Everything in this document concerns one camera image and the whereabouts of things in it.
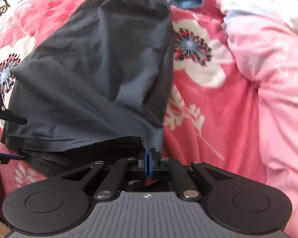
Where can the dark navy shirt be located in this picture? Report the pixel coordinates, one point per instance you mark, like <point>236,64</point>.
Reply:
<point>89,67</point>

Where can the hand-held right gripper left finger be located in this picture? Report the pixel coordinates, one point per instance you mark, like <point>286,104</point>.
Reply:
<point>146,161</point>

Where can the red floral blanket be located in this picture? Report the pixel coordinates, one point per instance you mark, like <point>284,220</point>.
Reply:
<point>201,116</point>

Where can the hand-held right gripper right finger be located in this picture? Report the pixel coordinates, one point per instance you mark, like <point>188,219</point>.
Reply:
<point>152,162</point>

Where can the pink and grey quilt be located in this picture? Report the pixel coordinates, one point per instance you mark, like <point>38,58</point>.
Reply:
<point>275,79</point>

